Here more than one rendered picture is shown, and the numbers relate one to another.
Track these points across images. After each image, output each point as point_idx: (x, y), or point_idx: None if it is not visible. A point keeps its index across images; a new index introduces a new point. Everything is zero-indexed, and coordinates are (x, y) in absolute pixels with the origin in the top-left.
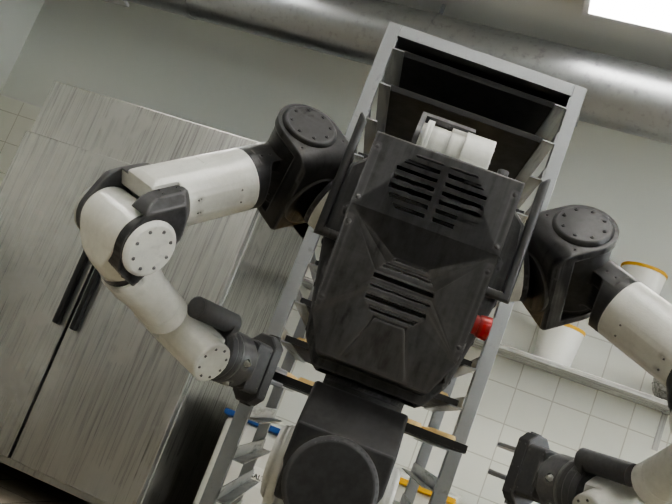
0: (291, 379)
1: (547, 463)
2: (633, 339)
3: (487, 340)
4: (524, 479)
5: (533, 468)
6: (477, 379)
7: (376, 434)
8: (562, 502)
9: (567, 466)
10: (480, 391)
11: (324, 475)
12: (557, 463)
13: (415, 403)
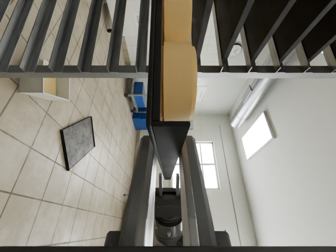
0: (174, 159)
1: (175, 227)
2: None
3: (240, 73)
4: (163, 210)
5: (170, 213)
6: (213, 74)
7: None
8: (159, 239)
9: (177, 236)
10: (206, 77)
11: None
12: (177, 231)
13: None
